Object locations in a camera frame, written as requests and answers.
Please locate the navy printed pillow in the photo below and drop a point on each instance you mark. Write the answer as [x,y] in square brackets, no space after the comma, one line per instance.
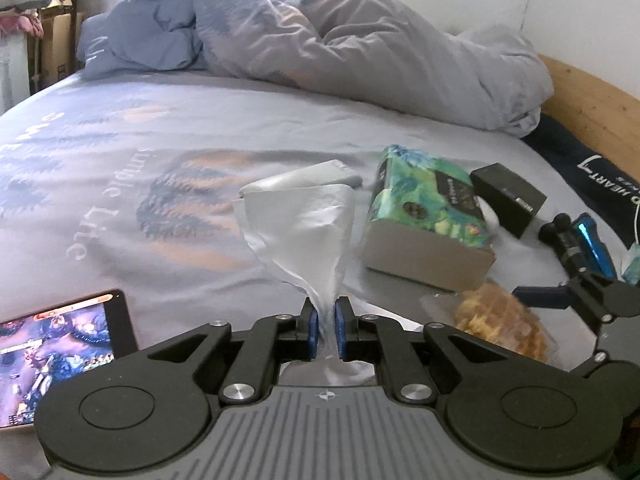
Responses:
[585,170]

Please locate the black box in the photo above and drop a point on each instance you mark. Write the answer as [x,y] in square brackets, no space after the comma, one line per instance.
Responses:
[510,195]

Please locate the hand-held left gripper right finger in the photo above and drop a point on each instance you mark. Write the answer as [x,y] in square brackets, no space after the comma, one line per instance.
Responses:
[342,332]

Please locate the grey blue duvet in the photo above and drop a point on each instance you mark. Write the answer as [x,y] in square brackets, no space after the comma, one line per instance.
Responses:
[300,35]

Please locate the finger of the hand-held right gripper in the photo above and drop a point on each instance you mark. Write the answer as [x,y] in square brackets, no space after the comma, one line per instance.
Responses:
[540,296]
[592,362]

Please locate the printed grey bed sheet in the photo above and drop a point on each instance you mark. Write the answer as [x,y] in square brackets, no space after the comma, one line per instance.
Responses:
[150,185]

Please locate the black massage gun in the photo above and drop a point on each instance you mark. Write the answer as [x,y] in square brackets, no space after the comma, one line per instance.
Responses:
[562,240]

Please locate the wooden headboard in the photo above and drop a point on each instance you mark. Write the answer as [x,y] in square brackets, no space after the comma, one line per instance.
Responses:
[595,110]

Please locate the pink cloth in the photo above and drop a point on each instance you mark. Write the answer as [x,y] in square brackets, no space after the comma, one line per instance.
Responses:
[20,22]

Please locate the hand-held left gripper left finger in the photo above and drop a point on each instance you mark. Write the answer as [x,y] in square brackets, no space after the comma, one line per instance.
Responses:
[313,332]

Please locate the blue electric shaver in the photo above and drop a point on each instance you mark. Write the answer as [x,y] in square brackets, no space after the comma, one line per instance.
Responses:
[595,245]

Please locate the white remote control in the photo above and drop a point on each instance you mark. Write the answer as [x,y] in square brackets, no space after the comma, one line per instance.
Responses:
[320,172]

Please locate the white earbuds case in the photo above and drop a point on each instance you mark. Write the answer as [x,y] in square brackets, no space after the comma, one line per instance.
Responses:
[489,216]

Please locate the gold smartphone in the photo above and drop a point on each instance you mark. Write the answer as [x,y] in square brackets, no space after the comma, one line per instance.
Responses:
[60,355]

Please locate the white tissue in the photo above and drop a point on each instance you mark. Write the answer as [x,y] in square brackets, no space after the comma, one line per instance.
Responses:
[305,230]

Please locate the green floral tissue pack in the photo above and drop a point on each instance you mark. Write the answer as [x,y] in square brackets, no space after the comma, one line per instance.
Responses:
[425,210]

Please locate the teal soft object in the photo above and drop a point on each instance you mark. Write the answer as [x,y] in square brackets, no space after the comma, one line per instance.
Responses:
[632,265]

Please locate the clear bag of waffle snacks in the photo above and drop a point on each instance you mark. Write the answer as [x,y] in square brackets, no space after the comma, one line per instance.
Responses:
[500,325]

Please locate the cardboard box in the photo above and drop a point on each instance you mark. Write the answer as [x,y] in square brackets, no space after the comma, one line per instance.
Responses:
[57,45]

